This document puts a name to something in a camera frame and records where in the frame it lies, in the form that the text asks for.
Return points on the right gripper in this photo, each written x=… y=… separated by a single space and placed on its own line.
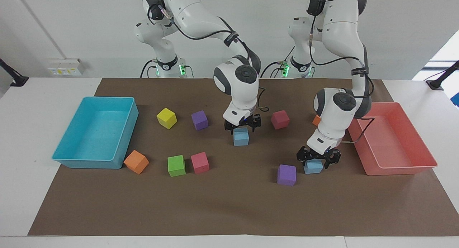
x=244 y=124

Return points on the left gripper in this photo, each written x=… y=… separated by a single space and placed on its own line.
x=319 y=155

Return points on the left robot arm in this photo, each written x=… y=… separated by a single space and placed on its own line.
x=340 y=29

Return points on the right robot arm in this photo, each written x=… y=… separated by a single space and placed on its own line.
x=193 y=15

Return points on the light blue foam block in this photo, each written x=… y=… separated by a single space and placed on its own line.
x=241 y=137
x=313 y=167

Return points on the orange foam block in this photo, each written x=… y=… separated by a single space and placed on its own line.
x=316 y=120
x=136 y=162

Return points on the purple foam block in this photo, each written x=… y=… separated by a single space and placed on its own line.
x=286 y=175
x=199 y=120

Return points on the pink red foam block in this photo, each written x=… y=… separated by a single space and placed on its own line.
x=200 y=163

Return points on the salmon red plastic tray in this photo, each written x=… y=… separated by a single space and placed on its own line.
x=392 y=144

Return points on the yellow foam block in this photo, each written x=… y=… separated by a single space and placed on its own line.
x=166 y=118

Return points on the green foam block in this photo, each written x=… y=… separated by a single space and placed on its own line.
x=176 y=166

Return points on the black stand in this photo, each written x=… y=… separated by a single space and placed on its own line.
x=16 y=79
x=439 y=81

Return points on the blue plastic tray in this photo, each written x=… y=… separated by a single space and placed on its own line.
x=95 y=133

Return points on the white wall socket box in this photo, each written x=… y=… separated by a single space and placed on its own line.
x=66 y=67

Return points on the white wall conduit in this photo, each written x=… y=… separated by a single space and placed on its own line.
x=43 y=29

